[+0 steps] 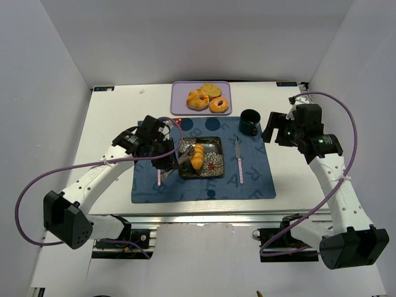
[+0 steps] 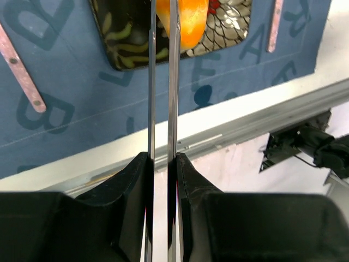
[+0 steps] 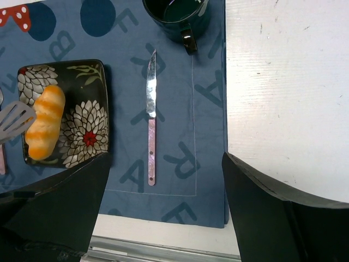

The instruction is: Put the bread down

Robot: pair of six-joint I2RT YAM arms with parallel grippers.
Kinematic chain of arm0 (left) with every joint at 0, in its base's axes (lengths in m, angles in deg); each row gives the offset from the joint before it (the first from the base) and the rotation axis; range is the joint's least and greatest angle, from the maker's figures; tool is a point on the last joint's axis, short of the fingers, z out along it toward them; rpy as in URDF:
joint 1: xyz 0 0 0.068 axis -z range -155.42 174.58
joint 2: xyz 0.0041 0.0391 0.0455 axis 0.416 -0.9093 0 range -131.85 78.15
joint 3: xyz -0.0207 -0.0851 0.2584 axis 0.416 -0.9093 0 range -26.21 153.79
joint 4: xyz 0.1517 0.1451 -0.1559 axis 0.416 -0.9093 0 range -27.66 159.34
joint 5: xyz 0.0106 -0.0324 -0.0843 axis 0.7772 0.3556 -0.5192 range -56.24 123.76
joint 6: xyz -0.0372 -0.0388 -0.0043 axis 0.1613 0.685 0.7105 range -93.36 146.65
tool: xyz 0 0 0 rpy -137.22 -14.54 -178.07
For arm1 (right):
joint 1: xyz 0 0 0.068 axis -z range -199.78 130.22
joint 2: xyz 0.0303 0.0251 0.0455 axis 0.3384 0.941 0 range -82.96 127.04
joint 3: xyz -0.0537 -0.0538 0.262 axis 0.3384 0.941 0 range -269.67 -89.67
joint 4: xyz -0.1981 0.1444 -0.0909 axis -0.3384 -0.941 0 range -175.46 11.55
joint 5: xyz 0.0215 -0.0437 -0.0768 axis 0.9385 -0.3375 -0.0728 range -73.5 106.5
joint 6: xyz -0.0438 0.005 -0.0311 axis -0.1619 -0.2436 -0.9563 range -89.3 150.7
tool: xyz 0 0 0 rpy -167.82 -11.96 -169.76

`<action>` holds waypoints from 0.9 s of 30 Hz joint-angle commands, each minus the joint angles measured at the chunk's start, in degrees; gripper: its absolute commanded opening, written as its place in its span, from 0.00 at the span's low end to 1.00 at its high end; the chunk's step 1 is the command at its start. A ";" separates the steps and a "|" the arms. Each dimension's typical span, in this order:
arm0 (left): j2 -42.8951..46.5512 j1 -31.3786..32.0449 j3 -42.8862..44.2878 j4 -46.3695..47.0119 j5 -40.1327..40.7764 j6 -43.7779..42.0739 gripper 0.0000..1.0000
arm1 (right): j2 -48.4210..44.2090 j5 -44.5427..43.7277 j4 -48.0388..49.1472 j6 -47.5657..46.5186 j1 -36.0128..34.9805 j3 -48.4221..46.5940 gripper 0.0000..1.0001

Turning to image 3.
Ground blue letter-print placemat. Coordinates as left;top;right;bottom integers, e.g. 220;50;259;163
1;1;227;228

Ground metal serving tongs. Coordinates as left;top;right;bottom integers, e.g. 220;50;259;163
1;101;37;144

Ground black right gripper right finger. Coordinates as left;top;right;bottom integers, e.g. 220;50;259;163
222;153;348;261

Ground knife with pink handle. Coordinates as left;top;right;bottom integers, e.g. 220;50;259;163
146;50;157;186

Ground black floral square plate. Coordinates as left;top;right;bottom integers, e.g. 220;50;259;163
17;59;109;168

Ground fork with pink handle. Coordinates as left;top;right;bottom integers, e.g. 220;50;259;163
0;91;7;175

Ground striped long bread roll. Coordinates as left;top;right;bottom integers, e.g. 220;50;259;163
25;85;65;161

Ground dark green mug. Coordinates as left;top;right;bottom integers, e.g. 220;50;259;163
142;0;210;55

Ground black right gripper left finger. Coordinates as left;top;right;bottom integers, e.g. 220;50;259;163
1;153;111;261

